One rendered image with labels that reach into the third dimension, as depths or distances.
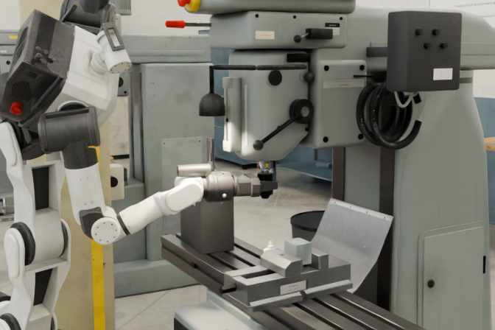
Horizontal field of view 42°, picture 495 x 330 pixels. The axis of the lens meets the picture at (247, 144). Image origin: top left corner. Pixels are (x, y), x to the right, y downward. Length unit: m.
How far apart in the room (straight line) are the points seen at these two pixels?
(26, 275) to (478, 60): 1.63
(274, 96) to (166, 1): 9.84
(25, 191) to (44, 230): 0.14
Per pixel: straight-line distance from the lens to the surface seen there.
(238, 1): 1.72
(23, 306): 2.33
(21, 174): 2.14
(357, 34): 1.97
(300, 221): 4.15
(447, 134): 2.13
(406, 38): 1.75
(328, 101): 1.90
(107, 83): 1.90
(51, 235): 2.21
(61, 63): 1.86
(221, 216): 2.18
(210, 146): 2.18
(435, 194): 2.13
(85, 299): 3.71
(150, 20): 11.46
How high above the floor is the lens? 1.61
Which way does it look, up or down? 8 degrees down
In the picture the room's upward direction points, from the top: straight up
